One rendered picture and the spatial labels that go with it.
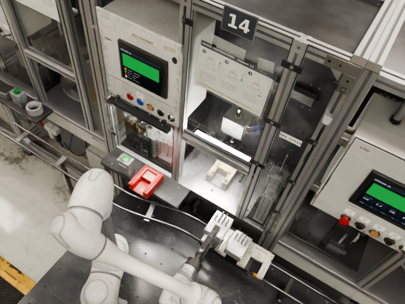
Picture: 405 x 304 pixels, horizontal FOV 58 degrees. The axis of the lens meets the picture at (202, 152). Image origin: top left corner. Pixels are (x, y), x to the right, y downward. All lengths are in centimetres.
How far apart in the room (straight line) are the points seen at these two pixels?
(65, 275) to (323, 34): 170
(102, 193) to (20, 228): 183
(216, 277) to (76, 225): 103
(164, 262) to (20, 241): 134
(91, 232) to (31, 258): 172
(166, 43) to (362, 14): 71
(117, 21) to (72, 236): 85
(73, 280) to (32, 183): 140
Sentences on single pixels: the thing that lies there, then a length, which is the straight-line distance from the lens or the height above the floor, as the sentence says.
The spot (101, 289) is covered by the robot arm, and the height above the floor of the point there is 95.
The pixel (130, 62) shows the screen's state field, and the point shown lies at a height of 166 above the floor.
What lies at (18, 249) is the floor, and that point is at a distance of 308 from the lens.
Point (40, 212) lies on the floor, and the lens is 318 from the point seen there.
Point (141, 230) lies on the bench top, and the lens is 220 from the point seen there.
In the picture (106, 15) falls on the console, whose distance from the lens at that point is 161.
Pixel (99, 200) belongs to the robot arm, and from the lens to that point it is 135.
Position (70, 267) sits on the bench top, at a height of 68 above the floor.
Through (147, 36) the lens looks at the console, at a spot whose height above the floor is 180.
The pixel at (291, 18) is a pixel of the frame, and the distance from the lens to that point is 132.
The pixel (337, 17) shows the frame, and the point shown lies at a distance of 140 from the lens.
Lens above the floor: 265
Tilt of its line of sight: 52 degrees down
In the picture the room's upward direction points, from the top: 8 degrees clockwise
